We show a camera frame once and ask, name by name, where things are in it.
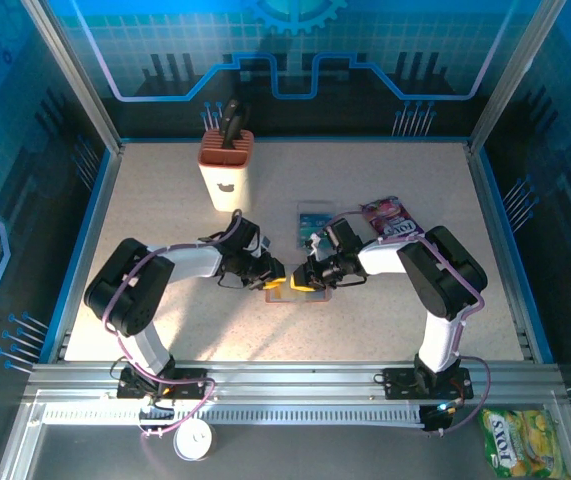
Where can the purple candy bag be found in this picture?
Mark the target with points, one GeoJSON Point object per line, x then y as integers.
{"type": "Point", "coordinates": [395, 220]}

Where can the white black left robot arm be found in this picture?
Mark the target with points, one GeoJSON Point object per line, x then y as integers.
{"type": "Point", "coordinates": [190, 260]}

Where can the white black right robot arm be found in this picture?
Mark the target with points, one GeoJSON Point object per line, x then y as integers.
{"type": "Point", "coordinates": [385, 257]}

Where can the clear plastic tray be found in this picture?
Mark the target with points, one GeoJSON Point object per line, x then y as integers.
{"type": "Point", "coordinates": [317, 207]}

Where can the yellow green candy bag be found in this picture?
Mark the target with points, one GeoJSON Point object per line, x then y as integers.
{"type": "Point", "coordinates": [525, 445]}

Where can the beige knife block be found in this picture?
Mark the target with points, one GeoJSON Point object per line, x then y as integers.
{"type": "Point", "coordinates": [227, 185]}

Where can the aluminium frame post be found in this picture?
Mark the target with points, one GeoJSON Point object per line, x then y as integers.
{"type": "Point", "coordinates": [76, 75]}
{"type": "Point", "coordinates": [515, 75]}

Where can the grey-blue credit card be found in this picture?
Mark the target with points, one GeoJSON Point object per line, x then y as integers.
{"type": "Point", "coordinates": [315, 220]}

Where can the long aluminium mounting rail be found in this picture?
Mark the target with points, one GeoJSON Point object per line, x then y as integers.
{"type": "Point", "coordinates": [290, 380]}

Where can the black controller box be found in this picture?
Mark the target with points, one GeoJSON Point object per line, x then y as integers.
{"type": "Point", "coordinates": [440, 420]}

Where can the aluminium side rail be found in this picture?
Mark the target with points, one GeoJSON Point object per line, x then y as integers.
{"type": "Point", "coordinates": [92, 240]}
{"type": "Point", "coordinates": [505, 250]}

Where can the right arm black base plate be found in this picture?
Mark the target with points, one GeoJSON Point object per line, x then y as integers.
{"type": "Point", "coordinates": [397, 385]}

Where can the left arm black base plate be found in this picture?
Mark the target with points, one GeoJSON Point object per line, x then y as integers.
{"type": "Point", "coordinates": [190, 392]}

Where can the white round lid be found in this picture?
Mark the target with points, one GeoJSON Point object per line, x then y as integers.
{"type": "Point", "coordinates": [194, 440]}

